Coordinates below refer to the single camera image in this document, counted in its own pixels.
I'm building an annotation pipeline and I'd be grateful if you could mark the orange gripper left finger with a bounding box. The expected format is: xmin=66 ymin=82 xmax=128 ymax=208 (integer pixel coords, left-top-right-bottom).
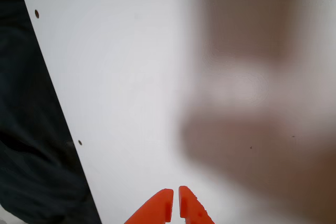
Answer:
xmin=123 ymin=188 xmax=174 ymax=224

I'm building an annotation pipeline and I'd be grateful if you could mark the person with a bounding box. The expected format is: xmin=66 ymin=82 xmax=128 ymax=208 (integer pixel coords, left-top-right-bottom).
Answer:
xmin=0 ymin=0 xmax=102 ymax=224

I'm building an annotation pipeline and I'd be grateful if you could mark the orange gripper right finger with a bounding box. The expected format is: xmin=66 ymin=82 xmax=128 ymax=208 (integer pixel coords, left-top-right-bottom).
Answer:
xmin=178 ymin=185 xmax=216 ymax=224

